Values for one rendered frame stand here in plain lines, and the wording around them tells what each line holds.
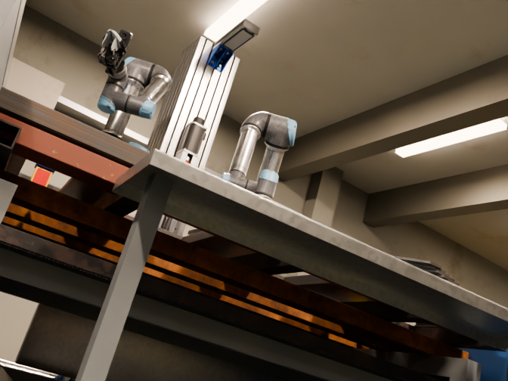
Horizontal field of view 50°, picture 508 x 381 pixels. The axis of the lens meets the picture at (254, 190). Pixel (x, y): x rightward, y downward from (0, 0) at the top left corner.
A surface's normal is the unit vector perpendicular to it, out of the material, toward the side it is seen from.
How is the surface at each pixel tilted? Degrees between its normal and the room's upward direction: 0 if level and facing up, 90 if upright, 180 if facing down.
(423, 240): 90
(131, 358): 90
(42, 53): 90
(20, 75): 90
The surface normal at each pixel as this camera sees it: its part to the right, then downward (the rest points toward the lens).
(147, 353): 0.48, -0.18
